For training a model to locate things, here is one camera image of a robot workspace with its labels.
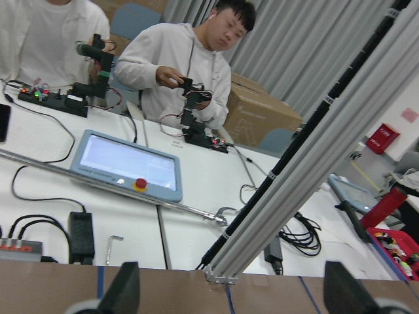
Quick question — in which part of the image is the red parts tray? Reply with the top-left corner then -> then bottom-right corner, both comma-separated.
361,188 -> 418,281

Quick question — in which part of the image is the aluminium frame post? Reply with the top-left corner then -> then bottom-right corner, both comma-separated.
204,28 -> 418,284

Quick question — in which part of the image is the long metal reacher rod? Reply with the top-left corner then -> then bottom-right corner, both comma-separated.
1,149 -> 229,227

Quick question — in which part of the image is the person in white hoodie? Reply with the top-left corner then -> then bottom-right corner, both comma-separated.
115,1 -> 256,131

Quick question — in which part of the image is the black power adapter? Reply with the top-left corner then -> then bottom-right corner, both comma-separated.
68,212 -> 95,265

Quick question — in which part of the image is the cardboard box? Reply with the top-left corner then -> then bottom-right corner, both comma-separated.
223,73 -> 302,147

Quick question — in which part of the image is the black smartphone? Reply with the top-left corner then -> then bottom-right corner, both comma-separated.
0,104 -> 11,143

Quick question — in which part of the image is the blue teach pendant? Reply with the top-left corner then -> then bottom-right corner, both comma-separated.
71,130 -> 183,203

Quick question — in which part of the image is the metal allen key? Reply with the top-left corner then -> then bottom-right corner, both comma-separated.
105,235 -> 124,266

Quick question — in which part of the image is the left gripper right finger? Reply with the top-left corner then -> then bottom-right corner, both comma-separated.
323,261 -> 379,314

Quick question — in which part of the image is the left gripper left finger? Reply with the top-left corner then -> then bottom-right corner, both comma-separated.
98,262 -> 140,314

